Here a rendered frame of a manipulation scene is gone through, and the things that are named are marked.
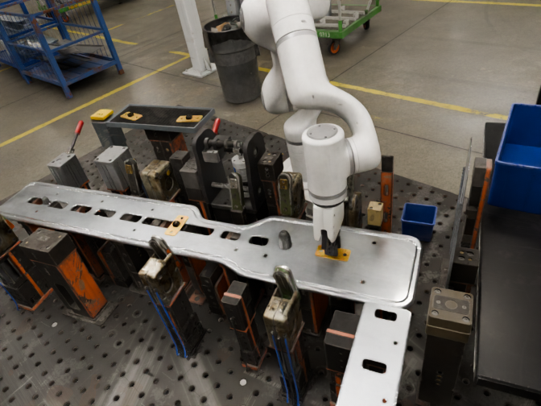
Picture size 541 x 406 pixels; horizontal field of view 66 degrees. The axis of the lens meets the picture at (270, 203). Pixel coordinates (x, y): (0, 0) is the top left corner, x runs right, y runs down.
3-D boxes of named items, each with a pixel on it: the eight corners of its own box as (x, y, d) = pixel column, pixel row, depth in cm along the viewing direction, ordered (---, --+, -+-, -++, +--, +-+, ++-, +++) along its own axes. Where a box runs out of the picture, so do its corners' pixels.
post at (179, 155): (200, 246, 158) (167, 157, 133) (206, 237, 161) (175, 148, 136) (211, 248, 156) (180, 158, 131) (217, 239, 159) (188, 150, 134)
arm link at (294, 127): (283, 130, 159) (270, 72, 143) (331, 119, 158) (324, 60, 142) (287, 148, 150) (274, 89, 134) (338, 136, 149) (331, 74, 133)
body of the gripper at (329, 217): (318, 176, 97) (322, 213, 104) (304, 205, 90) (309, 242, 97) (350, 180, 94) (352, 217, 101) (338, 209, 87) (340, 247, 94)
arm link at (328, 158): (344, 168, 94) (303, 177, 94) (340, 116, 86) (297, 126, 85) (356, 190, 87) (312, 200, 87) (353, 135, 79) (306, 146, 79)
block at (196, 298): (188, 301, 137) (161, 238, 120) (207, 272, 146) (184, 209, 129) (202, 305, 135) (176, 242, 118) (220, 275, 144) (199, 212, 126)
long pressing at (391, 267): (-16, 220, 141) (-19, 217, 140) (35, 181, 156) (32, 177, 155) (411, 314, 88) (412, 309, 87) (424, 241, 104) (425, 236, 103)
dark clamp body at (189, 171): (200, 259, 152) (168, 174, 129) (216, 234, 161) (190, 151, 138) (225, 265, 148) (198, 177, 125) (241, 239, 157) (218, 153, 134)
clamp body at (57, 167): (83, 238, 172) (39, 166, 149) (101, 221, 180) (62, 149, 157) (101, 242, 168) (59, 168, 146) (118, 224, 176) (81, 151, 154)
